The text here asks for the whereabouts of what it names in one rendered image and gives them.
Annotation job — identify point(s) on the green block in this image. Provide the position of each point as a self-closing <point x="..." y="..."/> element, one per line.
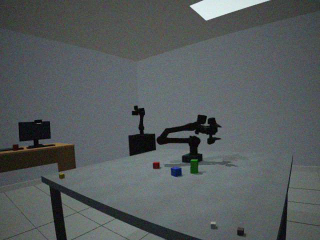
<point x="194" y="163"/>
<point x="193" y="170"/>

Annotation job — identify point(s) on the red block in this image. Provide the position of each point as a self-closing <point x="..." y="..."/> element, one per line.
<point x="156" y="165"/>

